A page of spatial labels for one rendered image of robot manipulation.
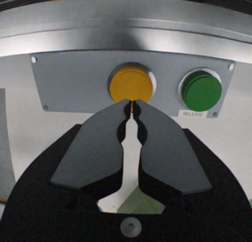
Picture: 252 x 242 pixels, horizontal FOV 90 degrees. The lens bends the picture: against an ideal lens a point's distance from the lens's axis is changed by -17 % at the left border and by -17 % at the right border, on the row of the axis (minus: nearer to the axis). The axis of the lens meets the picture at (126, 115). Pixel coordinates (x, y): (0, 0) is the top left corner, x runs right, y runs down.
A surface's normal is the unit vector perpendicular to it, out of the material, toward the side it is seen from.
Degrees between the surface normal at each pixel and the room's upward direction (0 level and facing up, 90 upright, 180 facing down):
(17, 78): 0
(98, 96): 0
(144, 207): 48
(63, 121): 0
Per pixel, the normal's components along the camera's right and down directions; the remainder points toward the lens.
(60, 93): -0.04, 0.54
